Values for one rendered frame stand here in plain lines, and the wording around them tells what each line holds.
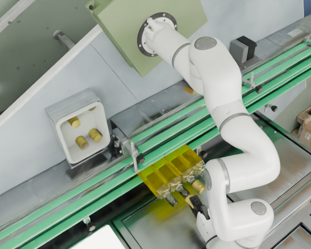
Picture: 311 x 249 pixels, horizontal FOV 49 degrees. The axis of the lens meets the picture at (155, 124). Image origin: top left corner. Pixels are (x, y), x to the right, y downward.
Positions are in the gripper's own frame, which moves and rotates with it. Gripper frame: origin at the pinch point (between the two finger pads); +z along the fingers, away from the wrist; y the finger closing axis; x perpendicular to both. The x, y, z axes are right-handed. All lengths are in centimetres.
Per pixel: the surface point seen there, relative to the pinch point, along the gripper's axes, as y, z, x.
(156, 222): -12.8, 5.4, 13.4
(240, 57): 20, 49, -46
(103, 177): 3.9, 21.8, 27.4
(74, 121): 28, 30, 32
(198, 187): 1.7, 5.0, -3.7
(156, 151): 6.4, 23.3, 5.2
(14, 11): 42, 91, 41
